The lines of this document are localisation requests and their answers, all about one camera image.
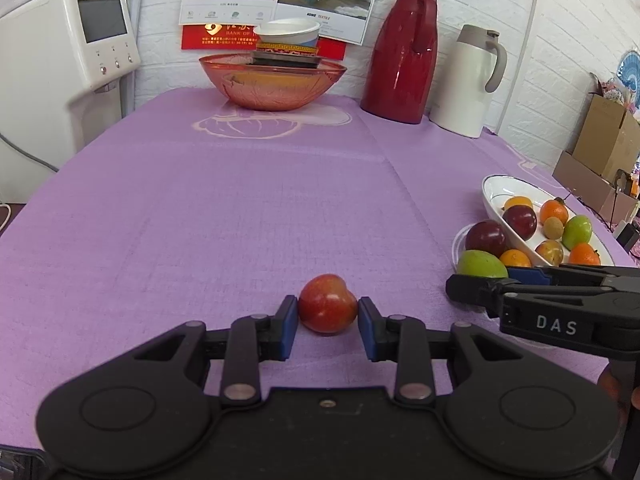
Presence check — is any round green apple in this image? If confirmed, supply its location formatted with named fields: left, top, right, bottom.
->
left=561, top=215, right=593, bottom=251

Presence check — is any white wall conduit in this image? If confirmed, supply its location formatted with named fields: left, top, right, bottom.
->
left=497, top=0, right=543, bottom=133

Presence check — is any red thermos jug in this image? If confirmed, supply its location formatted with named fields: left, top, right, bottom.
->
left=360, top=0, right=439, bottom=125

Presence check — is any large dark red plum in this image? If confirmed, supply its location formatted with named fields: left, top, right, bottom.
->
left=465, top=220, right=512, bottom=260

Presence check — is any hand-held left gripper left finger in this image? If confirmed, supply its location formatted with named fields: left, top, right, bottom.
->
left=100, top=294, right=299, bottom=407

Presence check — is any small dark red plum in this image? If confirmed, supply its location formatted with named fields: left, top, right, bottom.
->
left=501, top=205, right=538, bottom=242

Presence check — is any orange with stem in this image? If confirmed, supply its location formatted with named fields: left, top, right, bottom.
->
left=539, top=197, right=570, bottom=226

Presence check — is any red glass bowl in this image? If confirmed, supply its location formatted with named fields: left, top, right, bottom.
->
left=198, top=54, right=348, bottom=112

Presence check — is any white bowl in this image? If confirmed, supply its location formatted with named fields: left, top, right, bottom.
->
left=254, top=17, right=322, bottom=47

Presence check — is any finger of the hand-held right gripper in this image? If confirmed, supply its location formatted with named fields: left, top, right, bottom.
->
left=507, top=263, right=640, bottom=288
left=446, top=274, right=608, bottom=318

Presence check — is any green mango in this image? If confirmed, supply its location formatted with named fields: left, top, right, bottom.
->
left=457, top=250, right=510, bottom=279

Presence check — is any patterned bowl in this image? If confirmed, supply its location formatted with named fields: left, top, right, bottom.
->
left=256, top=42, right=321, bottom=57

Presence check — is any low cardboard box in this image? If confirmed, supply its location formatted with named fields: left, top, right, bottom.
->
left=552, top=150, right=640, bottom=223

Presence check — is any dark bowl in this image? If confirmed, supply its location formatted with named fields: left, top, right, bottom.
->
left=250, top=51, right=325, bottom=68

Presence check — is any grey cable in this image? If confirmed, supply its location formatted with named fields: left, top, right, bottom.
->
left=0, top=132, right=61, bottom=173

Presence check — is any red yellow apple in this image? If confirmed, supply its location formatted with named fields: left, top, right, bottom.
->
left=535, top=240, right=565, bottom=266

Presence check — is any small orange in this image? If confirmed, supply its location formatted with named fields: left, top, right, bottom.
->
left=500, top=249, right=533, bottom=268

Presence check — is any white plate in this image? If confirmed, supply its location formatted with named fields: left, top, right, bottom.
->
left=451, top=175, right=617, bottom=273

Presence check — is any bedding wall poster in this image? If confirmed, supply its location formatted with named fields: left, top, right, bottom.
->
left=178, top=0, right=387, bottom=46

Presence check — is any black charger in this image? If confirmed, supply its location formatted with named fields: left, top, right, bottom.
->
left=614, top=220, right=640, bottom=256

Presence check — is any large orange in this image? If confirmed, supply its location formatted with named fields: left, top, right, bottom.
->
left=568, top=243, right=602, bottom=267

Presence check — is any white machine with screen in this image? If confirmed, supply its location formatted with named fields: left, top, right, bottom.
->
left=0, top=0, right=143, bottom=191

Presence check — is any white thermos jug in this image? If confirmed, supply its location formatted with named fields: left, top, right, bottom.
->
left=429, top=24, right=508, bottom=139

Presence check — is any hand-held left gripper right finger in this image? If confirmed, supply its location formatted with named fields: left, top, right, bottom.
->
left=358, top=296, right=556, bottom=407

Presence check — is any red wall poster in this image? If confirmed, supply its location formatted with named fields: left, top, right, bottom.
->
left=181, top=22, right=347, bottom=61

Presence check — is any blue patterned fan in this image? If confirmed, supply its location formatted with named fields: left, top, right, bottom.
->
left=616, top=49, right=640, bottom=93

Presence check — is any purple tablecloth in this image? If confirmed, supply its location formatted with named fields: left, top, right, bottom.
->
left=0, top=85, right=640, bottom=480

